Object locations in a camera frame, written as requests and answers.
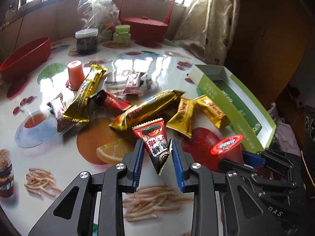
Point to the pink upside-down jelly cup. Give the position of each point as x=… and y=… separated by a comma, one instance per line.
x=76, y=75

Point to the red basket with handle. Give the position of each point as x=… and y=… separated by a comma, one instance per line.
x=144, y=28

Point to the floral beige curtain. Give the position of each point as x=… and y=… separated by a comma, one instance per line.
x=207, y=29

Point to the gold snack packet by box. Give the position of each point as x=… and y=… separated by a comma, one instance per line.
x=213, y=111

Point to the clear jar dark contents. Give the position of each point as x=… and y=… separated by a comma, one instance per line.
x=86, y=40

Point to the red triangular snack packet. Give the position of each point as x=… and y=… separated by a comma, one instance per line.
x=153, y=133

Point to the white red nougat candy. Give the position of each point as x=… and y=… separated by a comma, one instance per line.
x=58, y=109

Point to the red oval bowl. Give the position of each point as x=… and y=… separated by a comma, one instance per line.
x=25, y=59

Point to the small green jar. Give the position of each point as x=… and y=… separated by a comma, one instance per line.
x=122, y=34

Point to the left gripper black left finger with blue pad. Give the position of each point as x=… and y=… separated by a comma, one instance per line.
x=72, y=213

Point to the dark red black snack packet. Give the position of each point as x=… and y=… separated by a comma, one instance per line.
x=107, y=100

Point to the green white cardboard box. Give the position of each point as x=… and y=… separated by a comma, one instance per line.
x=246, y=114

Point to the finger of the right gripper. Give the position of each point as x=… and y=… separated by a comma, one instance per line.
x=254, y=159
x=226, y=165

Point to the small gold snack packet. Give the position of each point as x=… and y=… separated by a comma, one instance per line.
x=182, y=120

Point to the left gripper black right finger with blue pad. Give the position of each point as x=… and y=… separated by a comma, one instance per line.
x=221, y=201

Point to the long gold red snack bar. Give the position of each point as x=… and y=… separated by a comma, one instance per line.
x=145, y=109

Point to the white red candy packet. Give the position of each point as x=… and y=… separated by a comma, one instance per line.
x=133, y=84

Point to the clear plastic bag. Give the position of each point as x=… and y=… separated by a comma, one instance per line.
x=102, y=15

